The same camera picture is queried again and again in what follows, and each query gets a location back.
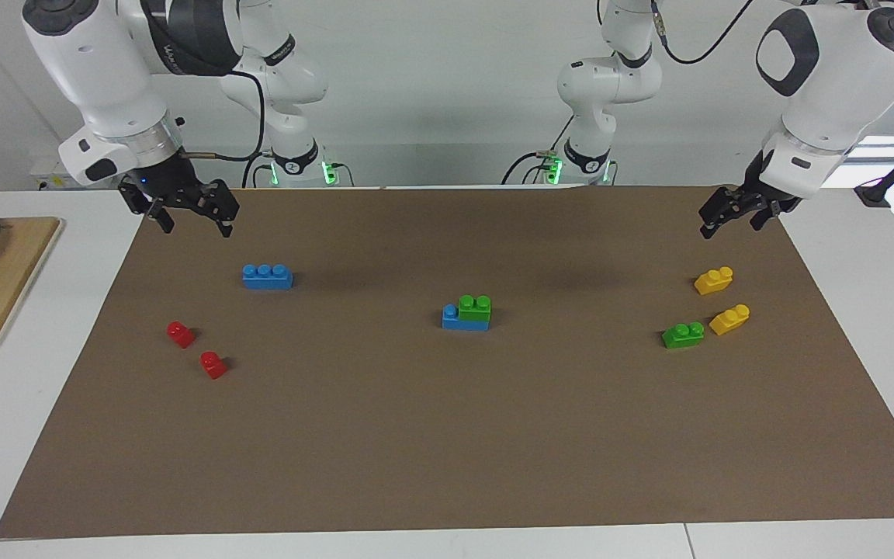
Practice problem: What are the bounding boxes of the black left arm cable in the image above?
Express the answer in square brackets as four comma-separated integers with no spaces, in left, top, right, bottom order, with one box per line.
[651,0,755,65]

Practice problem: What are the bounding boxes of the white wall socket box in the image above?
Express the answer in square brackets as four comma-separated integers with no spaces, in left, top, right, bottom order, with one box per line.
[28,159,79,191]

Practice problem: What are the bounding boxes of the brown table mat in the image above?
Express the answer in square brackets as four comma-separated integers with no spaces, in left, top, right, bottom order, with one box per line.
[0,185,894,539]

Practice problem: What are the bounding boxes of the blue three-stud toy block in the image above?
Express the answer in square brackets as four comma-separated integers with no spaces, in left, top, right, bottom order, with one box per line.
[243,264,293,290]
[442,304,490,332]

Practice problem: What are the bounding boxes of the yellow two-stud toy block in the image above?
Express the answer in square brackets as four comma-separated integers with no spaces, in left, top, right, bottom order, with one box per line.
[709,304,750,336]
[694,266,733,296]

